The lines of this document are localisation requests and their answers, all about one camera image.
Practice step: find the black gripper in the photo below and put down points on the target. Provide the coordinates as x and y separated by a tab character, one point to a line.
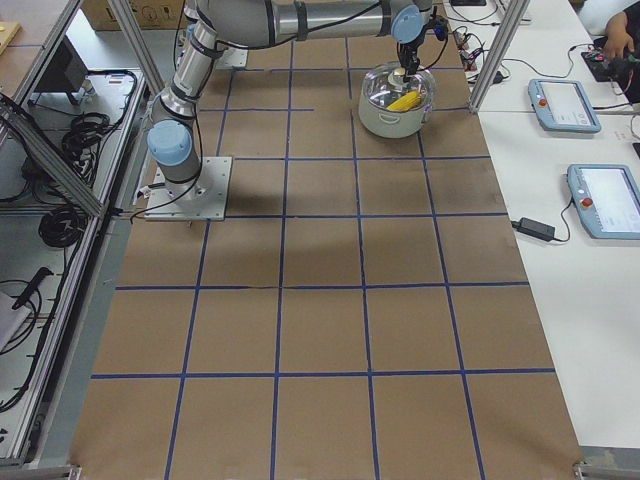
410	52

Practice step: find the glass pot lid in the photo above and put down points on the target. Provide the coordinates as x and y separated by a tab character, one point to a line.
383	85

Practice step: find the yellow corn cob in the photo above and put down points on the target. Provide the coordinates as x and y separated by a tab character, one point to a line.
406	102

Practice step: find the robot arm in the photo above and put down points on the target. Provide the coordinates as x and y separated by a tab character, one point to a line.
252	26

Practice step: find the pale green cooking pot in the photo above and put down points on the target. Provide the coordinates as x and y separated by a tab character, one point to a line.
392	125

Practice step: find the person hand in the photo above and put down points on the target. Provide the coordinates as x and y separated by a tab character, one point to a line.
618	40

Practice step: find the upper teach pendant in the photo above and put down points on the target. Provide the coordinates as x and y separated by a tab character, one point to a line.
562	106

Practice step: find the teach pendant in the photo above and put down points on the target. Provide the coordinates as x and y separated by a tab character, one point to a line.
562	106
606	199

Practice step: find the black power brick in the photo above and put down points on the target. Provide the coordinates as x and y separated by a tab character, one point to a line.
535	229

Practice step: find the lower teach pendant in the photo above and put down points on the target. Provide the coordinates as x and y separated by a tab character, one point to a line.
606	199

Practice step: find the cardboard box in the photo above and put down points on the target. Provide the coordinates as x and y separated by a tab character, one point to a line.
150	14

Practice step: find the black monitor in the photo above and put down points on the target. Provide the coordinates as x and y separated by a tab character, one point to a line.
65	73

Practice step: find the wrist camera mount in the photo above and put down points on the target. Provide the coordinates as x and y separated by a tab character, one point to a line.
438	24

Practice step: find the aluminium frame post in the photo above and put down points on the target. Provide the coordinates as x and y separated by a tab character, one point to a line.
499	46

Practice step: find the electronics board with wires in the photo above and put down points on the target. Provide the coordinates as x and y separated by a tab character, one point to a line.
621	72

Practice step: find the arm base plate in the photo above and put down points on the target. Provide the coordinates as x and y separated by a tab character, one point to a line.
204	199

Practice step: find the aluminium frame rail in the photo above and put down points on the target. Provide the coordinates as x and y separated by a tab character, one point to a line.
69	178

